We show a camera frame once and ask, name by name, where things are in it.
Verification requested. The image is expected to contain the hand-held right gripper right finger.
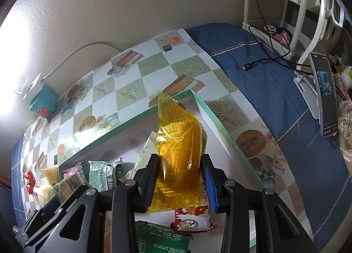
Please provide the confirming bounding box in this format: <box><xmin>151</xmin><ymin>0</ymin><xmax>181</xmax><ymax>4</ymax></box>
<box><xmin>200</xmin><ymin>153</ymin><xmax>314</xmax><ymax>253</ymax></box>

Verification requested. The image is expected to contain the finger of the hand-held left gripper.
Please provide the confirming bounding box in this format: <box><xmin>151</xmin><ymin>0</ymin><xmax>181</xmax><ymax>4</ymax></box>
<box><xmin>41</xmin><ymin>195</ymin><xmax>63</xmax><ymax>219</ymax></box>

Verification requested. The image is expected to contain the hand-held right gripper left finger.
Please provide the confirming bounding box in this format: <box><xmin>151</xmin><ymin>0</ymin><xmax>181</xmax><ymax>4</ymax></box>
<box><xmin>23</xmin><ymin>153</ymin><xmax>161</xmax><ymax>253</ymax></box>

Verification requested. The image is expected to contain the yellow translucent snack packet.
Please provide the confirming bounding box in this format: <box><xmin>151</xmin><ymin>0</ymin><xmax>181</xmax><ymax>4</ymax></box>
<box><xmin>145</xmin><ymin>90</ymin><xmax>209</xmax><ymax>214</ymax></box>

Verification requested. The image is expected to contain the teal-edged white cardboard box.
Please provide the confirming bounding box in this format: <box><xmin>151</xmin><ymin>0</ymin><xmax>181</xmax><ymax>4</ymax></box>
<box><xmin>56</xmin><ymin>89</ymin><xmax>266</xmax><ymax>253</ymax></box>

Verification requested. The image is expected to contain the clear bag of snacks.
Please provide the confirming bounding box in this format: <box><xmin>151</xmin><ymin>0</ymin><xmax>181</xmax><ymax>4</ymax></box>
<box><xmin>53</xmin><ymin>174</ymin><xmax>89</xmax><ymax>202</ymax></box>

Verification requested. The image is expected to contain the pale bun snack packet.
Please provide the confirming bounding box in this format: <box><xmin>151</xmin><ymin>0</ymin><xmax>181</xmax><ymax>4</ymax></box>
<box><xmin>32</xmin><ymin>184</ymin><xmax>57</xmax><ymax>207</ymax></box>

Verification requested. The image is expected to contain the dark green snack packet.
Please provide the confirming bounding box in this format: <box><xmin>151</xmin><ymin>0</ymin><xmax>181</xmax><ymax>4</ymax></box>
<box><xmin>112</xmin><ymin>159</ymin><xmax>129</xmax><ymax>188</ymax></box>

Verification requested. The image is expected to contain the pale yellow snack packet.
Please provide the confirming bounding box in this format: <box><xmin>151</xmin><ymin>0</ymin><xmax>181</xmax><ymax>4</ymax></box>
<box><xmin>41</xmin><ymin>167</ymin><xmax>60</xmax><ymax>185</ymax></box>

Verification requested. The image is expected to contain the shiny red snack packet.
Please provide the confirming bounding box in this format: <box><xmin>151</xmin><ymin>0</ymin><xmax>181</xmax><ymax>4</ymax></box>
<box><xmin>24</xmin><ymin>171</ymin><xmax>38</xmax><ymax>195</ymax></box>

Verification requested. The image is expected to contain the red white snack packet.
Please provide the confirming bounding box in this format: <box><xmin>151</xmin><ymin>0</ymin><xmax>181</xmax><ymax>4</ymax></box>
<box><xmin>170</xmin><ymin>204</ymin><xmax>218</xmax><ymax>233</ymax></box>

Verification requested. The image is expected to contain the green white patterned snack packet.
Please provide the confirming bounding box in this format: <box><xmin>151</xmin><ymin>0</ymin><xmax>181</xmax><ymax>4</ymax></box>
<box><xmin>88</xmin><ymin>161</ymin><xmax>116</xmax><ymax>192</ymax></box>

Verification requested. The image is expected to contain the small teal box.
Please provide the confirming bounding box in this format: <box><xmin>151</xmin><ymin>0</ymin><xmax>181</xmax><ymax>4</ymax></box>
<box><xmin>30</xmin><ymin>85</ymin><xmax>58</xmax><ymax>118</ymax></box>

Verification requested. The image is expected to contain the checkered printed tablecloth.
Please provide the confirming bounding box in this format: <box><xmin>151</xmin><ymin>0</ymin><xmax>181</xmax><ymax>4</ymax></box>
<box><xmin>11</xmin><ymin>29</ymin><xmax>287</xmax><ymax>229</ymax></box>

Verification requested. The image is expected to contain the white power adapter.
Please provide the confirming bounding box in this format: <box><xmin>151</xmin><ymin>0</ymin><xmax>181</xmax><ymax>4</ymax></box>
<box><xmin>13</xmin><ymin>74</ymin><xmax>45</xmax><ymax>100</ymax></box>

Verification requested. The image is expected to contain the white phone stand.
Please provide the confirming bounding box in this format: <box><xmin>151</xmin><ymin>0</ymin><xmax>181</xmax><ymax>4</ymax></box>
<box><xmin>292</xmin><ymin>73</ymin><xmax>325</xmax><ymax>119</ymax></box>

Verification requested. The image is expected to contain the black smartphone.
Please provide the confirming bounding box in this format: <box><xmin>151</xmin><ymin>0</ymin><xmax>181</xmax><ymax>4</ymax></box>
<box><xmin>309</xmin><ymin>52</ymin><xmax>339</xmax><ymax>139</ymax></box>

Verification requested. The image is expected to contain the clear plastic bag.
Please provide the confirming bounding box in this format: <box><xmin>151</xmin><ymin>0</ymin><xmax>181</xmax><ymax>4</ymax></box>
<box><xmin>336</xmin><ymin>101</ymin><xmax>352</xmax><ymax>175</ymax></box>

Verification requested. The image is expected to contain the pink pouch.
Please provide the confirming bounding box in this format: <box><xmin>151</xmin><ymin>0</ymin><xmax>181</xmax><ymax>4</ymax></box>
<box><xmin>271</xmin><ymin>28</ymin><xmax>292</xmax><ymax>48</ymax></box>

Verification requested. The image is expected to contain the black cable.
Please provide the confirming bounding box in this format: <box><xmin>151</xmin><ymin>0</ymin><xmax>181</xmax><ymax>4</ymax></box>
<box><xmin>242</xmin><ymin>0</ymin><xmax>304</xmax><ymax>73</ymax></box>

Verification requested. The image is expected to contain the white cable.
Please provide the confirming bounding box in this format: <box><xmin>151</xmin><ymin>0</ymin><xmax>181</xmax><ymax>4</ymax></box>
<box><xmin>41</xmin><ymin>42</ymin><xmax>123</xmax><ymax>82</ymax></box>

